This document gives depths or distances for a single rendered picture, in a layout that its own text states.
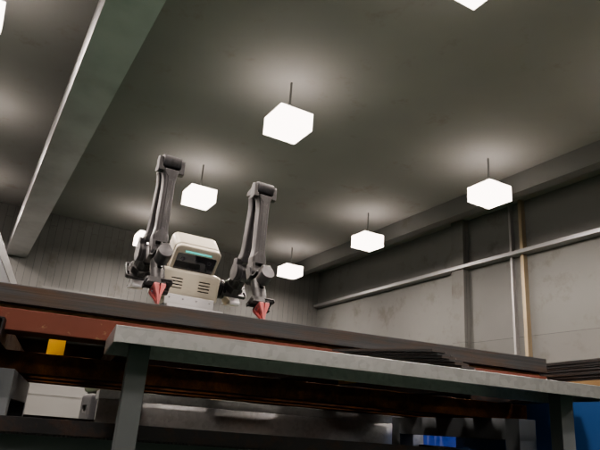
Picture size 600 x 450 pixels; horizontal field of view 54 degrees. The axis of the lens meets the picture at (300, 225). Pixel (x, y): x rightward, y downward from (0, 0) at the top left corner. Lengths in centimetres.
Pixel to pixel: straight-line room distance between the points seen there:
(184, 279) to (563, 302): 767
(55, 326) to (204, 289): 127
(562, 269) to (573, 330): 95
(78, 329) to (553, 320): 872
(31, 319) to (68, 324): 8
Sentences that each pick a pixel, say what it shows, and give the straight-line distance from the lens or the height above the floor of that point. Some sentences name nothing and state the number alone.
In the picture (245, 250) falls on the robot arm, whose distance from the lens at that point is 261.
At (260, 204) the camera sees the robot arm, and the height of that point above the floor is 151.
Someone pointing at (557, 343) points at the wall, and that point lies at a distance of 962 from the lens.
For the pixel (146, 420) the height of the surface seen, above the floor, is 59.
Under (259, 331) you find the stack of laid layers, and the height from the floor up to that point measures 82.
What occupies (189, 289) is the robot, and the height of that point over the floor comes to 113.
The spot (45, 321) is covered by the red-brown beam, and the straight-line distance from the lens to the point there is 144.
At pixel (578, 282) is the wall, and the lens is 955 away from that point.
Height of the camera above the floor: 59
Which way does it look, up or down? 19 degrees up
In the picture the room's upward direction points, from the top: 4 degrees clockwise
